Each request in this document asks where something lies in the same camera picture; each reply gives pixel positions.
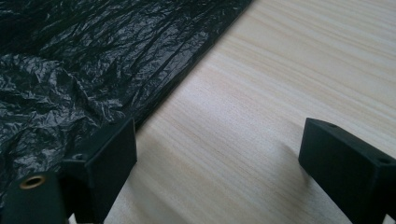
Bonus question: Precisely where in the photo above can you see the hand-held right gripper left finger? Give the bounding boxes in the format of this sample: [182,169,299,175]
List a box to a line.
[59,117,138,224]

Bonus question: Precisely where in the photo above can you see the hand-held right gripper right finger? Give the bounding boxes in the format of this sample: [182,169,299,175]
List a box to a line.
[298,117,396,224]

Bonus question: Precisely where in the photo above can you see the black plastic garbage bag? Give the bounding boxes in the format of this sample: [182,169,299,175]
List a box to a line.
[0,0,255,209]

